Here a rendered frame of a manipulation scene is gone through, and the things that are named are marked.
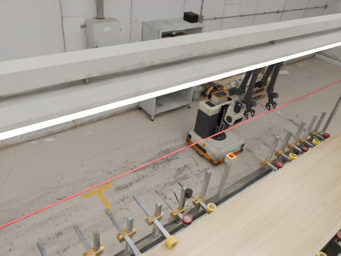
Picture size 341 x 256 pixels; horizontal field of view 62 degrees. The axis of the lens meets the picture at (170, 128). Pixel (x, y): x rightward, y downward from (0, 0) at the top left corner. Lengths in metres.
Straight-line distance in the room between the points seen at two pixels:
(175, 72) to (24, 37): 3.14
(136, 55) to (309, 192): 2.43
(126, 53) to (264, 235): 1.95
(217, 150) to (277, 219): 1.72
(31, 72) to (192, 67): 0.52
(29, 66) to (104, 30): 3.30
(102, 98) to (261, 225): 1.95
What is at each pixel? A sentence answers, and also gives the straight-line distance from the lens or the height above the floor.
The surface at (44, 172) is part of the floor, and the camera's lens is 4.06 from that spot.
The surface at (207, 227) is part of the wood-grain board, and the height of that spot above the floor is 0.90.
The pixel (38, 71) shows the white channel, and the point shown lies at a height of 2.45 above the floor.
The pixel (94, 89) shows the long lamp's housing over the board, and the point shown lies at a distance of 0.82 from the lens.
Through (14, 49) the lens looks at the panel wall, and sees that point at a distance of 3.98.
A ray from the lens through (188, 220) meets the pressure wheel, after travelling 2.36.
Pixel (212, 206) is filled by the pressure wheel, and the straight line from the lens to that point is 2.48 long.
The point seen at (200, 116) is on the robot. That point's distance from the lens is 4.10.
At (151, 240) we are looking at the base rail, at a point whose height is 0.70.
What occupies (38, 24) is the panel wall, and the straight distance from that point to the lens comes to 3.96.
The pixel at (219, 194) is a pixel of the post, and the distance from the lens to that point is 2.82.
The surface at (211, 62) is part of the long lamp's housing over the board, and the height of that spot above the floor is 2.38.
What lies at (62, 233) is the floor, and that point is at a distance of 3.41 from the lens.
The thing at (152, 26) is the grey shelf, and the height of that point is 1.55.
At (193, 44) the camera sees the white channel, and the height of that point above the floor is 2.45.
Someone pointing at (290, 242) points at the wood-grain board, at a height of 0.90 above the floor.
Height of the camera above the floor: 2.77
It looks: 35 degrees down
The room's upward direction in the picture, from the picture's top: 8 degrees clockwise
